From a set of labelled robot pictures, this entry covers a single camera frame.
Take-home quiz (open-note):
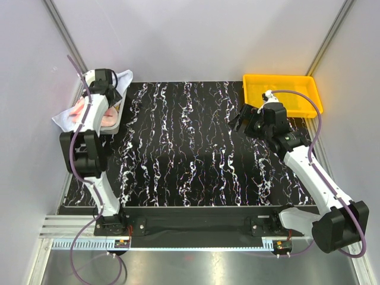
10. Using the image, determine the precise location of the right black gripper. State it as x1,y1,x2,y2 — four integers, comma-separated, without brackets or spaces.
227,103,272,141

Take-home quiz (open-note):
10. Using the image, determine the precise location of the pink rabbit towel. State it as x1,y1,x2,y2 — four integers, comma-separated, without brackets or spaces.
69,98,118,127

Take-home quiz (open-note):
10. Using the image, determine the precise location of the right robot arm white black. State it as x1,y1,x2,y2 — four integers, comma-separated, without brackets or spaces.
229,100,369,258

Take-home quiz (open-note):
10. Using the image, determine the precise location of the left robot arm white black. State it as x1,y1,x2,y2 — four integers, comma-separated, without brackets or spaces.
59,68,128,236

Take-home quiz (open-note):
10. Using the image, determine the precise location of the white perforated plastic basket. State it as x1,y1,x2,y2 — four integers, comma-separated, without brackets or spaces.
66,68,133,135

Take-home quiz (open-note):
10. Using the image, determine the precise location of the black marble pattern mat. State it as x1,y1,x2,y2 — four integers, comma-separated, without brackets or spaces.
64,81,317,208

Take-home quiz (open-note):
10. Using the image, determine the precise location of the yellow plastic tray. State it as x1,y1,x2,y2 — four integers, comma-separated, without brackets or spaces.
243,74,323,119

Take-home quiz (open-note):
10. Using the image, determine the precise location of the right small connector board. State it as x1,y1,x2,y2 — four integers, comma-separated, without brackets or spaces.
274,240,293,255

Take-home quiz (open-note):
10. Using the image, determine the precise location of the small connector board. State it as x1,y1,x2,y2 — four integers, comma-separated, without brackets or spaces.
274,240,293,255
114,239,131,249

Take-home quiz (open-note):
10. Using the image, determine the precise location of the left small connector board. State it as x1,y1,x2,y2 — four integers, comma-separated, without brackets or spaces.
114,239,131,249

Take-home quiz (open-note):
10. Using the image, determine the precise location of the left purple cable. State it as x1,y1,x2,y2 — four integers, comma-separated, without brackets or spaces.
66,55,127,281

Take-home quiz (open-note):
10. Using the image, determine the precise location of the purple cable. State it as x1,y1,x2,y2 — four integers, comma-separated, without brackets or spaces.
66,55,127,281
267,90,366,258

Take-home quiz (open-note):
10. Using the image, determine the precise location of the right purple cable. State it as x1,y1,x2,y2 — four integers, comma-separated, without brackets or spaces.
267,90,366,258

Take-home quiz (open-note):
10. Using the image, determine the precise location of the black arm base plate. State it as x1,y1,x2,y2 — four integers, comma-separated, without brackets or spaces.
94,207,305,238

